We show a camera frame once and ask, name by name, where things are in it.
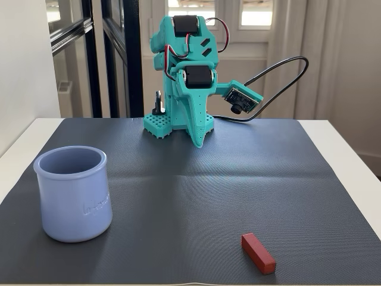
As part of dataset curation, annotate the wrist camera on teal mount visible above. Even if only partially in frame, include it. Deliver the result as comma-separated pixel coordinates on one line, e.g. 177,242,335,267
218,80,264,116

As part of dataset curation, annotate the black camera cable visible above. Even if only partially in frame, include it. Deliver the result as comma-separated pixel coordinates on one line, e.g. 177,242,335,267
213,56,310,123

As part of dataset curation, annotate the white radiator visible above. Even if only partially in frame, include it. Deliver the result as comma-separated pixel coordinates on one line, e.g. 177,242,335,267
56,80,74,119

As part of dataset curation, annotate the teal gripper black servo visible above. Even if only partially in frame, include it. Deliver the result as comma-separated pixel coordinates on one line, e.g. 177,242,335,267
174,60,220,149

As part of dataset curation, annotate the red wooden block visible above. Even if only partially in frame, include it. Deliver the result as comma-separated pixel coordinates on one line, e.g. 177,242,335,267
241,232,277,275

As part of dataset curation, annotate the white curtain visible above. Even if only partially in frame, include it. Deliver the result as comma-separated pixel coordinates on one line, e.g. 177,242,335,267
267,0,339,120

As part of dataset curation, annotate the dark grey textured mat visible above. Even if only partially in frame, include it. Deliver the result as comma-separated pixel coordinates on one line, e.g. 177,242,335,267
0,117,377,285

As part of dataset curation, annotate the white window door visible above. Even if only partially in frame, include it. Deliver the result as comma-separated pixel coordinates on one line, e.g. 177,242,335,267
139,0,308,120

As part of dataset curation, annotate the black table clamp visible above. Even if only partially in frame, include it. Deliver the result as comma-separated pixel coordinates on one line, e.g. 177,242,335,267
152,90,166,116

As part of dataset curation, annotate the black framed glass door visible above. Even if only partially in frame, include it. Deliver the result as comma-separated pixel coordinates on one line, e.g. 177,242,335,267
45,0,144,119

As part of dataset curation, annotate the lavender ceramic pot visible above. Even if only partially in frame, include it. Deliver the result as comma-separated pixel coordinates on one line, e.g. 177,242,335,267
32,145,114,243

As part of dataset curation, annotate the red white black servo wire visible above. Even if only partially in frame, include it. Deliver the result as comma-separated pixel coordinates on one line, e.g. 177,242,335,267
164,32,192,82
205,17,231,54

